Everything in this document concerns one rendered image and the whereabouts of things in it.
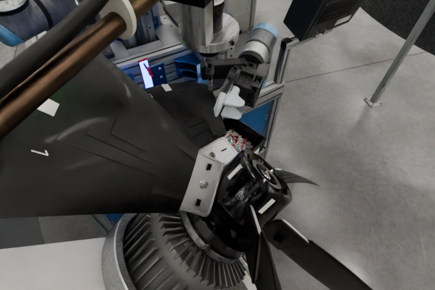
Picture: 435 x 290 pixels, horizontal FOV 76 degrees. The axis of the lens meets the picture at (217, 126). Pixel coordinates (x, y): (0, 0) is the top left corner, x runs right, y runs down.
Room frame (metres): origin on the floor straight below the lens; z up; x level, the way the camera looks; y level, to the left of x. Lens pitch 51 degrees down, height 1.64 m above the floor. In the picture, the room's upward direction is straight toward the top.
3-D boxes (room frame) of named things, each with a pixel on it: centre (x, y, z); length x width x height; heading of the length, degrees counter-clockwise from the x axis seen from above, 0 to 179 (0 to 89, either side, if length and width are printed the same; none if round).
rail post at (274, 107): (0.88, -0.25, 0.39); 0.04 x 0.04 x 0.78; 32
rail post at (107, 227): (0.42, 0.48, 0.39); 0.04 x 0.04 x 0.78; 32
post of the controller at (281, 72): (0.88, -0.25, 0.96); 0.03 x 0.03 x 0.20; 32
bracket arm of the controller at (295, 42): (0.93, -0.34, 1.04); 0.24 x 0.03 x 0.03; 122
